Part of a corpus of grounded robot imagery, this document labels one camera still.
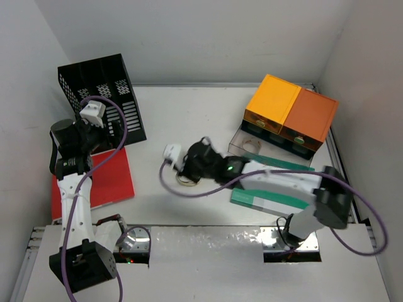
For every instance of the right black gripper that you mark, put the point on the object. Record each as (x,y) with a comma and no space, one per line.
(185,172)

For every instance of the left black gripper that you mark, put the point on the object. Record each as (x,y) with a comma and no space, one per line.
(114,141)

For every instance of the beige masking tape roll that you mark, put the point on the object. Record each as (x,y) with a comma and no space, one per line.
(183,181)

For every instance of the large clear tape roll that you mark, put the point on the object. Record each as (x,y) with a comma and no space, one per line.
(251,145)

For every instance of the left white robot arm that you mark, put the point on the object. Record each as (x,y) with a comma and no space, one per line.
(85,257)

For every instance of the left metal arm base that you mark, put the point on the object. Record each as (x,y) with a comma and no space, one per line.
(135,239)

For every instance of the right metal arm base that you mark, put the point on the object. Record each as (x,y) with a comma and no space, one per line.
(272,243)

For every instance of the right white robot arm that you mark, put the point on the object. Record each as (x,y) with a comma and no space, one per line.
(325,193)

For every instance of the red notebook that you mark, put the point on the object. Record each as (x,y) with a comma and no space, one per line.
(112,183)

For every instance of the black mesh file organizer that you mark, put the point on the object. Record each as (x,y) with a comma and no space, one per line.
(107,77)

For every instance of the green notebook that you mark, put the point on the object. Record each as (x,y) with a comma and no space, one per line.
(269,202)

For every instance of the yellow drawer box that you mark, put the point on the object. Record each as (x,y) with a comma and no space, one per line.
(271,103)

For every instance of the orange drawer box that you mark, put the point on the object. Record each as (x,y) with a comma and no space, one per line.
(309,119)

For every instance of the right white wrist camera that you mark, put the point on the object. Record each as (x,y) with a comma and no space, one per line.
(174,155)

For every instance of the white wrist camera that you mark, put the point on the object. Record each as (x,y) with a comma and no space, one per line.
(93,113)
(174,155)

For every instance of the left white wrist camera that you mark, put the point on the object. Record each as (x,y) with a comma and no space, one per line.
(93,113)

